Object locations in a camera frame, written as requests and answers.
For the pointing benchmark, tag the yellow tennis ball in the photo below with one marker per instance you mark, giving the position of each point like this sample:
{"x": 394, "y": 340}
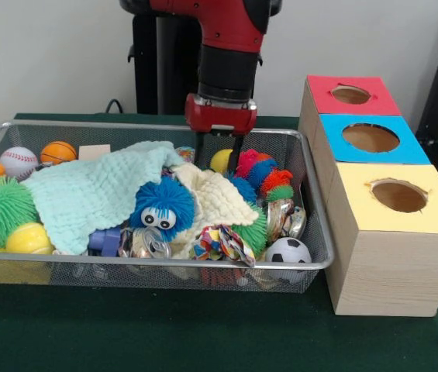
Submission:
{"x": 28, "y": 240}

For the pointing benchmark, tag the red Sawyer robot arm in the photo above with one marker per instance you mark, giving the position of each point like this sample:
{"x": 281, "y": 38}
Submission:
{"x": 228, "y": 69}

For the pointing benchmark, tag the multicolour fuzzy caterpillar toy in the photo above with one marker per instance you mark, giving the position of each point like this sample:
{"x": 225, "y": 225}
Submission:
{"x": 265, "y": 168}

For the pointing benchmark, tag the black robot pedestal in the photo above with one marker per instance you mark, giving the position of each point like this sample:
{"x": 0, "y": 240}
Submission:
{"x": 164, "y": 66}

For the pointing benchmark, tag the mint green waffle cloth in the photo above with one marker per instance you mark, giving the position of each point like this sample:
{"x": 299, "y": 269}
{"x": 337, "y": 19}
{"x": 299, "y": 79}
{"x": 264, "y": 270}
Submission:
{"x": 87, "y": 193}

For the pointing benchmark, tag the white baseball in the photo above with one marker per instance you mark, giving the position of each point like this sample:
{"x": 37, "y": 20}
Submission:
{"x": 18, "y": 160}

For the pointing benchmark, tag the dark green table cloth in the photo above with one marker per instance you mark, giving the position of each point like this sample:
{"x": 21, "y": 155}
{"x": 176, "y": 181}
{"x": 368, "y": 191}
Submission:
{"x": 164, "y": 341}

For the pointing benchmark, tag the cream waffle cloth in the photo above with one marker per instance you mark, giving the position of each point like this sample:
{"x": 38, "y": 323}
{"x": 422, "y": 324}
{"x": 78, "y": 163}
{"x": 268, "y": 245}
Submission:
{"x": 218, "y": 193}

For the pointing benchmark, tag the yellow smooth ball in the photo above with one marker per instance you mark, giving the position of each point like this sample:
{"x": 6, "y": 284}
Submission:
{"x": 220, "y": 159}

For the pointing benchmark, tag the wooden box with three holes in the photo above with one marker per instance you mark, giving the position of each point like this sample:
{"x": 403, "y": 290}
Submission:
{"x": 393, "y": 267}

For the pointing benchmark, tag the blue fuzzy ball with eyes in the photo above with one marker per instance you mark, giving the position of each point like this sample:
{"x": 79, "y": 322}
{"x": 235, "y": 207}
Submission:
{"x": 164, "y": 197}

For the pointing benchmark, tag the black and white soccer ball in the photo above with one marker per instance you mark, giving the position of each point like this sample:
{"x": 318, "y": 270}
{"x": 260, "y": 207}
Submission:
{"x": 288, "y": 251}

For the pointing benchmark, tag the orange basketball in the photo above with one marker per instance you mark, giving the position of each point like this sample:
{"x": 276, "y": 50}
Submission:
{"x": 59, "y": 152}

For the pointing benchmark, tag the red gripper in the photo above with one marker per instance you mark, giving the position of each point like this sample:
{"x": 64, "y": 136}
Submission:
{"x": 222, "y": 116}

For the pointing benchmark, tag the green fuzzy ball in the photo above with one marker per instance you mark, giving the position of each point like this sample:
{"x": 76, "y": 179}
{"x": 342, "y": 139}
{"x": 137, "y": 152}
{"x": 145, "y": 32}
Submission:
{"x": 1, "y": 209}

